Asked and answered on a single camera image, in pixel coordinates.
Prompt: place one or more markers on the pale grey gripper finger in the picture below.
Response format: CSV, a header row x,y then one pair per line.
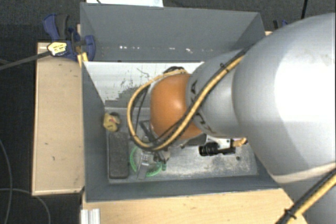
x,y
143,168

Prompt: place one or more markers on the dark green flat block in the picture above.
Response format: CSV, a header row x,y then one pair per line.
x,y
118,156

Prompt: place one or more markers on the yellow toy animal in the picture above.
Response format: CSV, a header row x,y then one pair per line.
x,y
110,122

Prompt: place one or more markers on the pale wood board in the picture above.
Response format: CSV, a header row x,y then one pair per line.
x,y
59,123

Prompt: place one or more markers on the grey metal bin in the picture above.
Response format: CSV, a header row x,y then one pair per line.
x,y
168,34

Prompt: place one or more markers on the black cylinder on white bracket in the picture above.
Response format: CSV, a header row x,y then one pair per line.
x,y
210,150

